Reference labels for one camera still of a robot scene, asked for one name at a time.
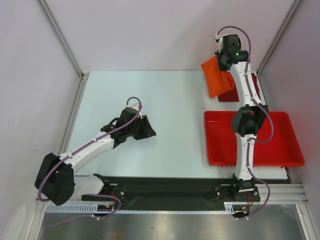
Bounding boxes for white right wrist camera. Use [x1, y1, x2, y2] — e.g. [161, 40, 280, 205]
[215, 34, 224, 52]

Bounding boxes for right aluminium frame post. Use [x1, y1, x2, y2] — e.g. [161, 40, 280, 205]
[256, 0, 303, 75]

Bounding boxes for aluminium frame post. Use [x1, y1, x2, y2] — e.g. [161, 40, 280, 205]
[256, 0, 303, 75]
[36, 0, 84, 79]

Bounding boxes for red plastic tray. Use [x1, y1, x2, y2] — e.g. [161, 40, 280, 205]
[204, 111, 305, 167]

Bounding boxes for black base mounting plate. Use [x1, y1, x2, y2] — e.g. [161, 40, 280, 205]
[74, 175, 293, 211]

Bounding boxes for left aluminium frame post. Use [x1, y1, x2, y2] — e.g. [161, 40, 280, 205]
[36, 0, 84, 79]

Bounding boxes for aluminium front rail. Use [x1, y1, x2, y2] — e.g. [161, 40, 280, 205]
[34, 182, 308, 206]

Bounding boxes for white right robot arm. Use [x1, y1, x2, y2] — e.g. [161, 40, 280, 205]
[215, 34, 269, 201]

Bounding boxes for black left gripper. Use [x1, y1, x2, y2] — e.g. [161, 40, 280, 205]
[126, 115, 156, 141]

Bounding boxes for folded dark red t shirt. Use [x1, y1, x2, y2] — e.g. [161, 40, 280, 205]
[218, 72, 261, 103]

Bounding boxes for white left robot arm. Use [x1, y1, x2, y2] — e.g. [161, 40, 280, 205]
[34, 103, 157, 206]

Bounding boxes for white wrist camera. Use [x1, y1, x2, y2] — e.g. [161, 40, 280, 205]
[126, 103, 142, 112]
[215, 34, 224, 52]

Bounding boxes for grey slotted cable duct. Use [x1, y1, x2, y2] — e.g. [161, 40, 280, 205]
[45, 202, 249, 215]

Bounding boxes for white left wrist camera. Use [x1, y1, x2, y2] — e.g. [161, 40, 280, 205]
[126, 103, 142, 112]

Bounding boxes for orange t shirt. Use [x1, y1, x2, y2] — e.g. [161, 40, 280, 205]
[201, 55, 235, 99]

